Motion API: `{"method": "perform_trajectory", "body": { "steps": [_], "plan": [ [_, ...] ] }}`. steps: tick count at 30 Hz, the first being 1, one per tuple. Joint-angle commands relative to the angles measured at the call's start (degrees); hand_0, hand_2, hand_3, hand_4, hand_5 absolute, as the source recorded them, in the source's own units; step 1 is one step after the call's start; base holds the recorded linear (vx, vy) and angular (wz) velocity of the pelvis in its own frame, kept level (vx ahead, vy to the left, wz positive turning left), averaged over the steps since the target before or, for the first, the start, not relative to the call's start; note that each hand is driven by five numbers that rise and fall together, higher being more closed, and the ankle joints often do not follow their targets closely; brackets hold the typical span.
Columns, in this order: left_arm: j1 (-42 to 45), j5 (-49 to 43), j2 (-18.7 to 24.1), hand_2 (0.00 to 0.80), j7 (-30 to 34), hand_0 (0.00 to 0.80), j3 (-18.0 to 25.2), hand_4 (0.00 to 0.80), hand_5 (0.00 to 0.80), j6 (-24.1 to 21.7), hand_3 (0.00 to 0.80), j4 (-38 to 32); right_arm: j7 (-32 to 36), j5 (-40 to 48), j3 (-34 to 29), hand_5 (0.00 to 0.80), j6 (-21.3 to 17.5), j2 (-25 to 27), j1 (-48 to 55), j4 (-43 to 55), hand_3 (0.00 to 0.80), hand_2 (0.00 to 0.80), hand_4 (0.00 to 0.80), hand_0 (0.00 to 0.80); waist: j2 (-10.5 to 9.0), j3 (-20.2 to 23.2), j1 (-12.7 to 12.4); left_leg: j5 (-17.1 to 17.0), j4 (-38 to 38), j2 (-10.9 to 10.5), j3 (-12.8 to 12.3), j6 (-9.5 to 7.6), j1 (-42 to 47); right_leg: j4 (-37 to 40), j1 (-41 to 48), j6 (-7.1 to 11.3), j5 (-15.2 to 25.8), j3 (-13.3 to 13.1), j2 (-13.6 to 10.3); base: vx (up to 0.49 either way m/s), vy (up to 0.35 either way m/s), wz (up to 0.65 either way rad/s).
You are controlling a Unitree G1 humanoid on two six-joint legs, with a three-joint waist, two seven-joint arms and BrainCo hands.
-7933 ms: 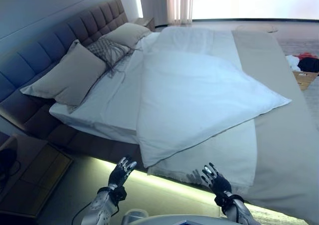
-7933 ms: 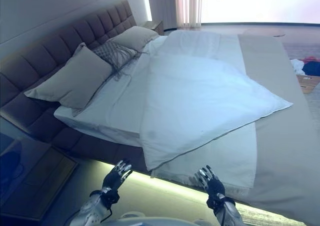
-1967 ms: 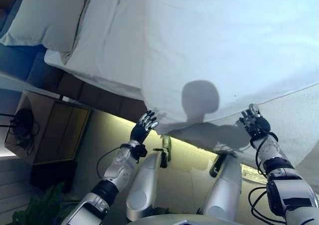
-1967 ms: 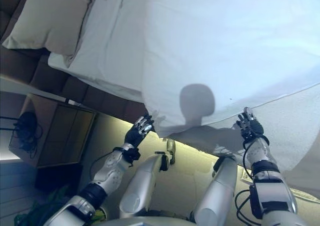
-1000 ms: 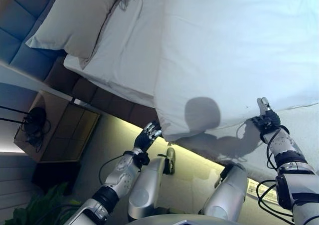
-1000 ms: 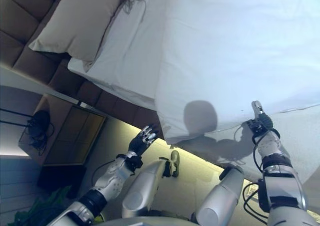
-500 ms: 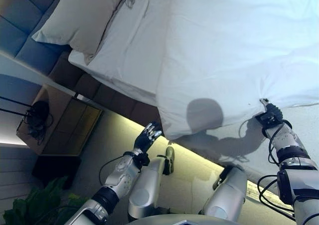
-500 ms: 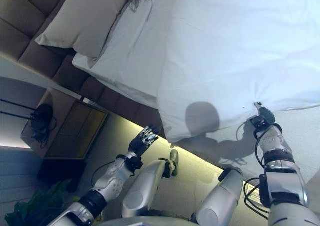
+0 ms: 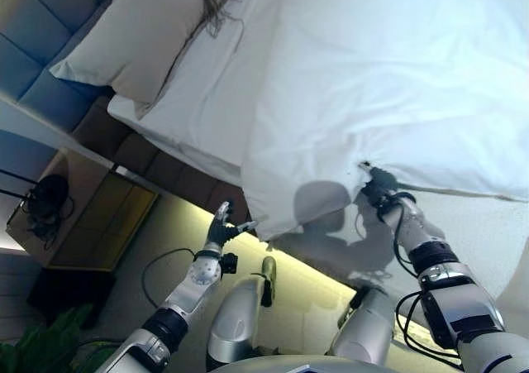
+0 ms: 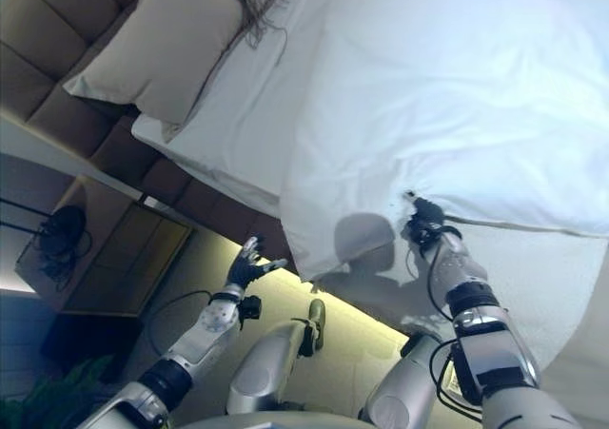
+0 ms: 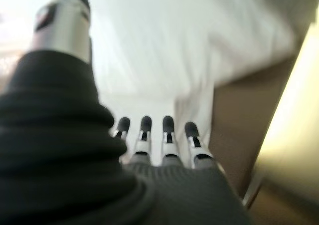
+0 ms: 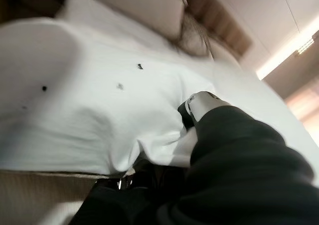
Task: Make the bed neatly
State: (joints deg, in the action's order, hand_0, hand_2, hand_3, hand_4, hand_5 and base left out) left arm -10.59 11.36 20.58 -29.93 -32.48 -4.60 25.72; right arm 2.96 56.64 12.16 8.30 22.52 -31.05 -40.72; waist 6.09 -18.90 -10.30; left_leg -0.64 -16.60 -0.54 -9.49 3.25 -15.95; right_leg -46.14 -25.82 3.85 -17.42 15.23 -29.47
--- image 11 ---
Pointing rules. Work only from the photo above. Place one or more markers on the white duvet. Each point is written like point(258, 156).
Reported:
point(174, 48)

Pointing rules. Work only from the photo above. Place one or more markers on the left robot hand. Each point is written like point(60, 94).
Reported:
point(74, 172)

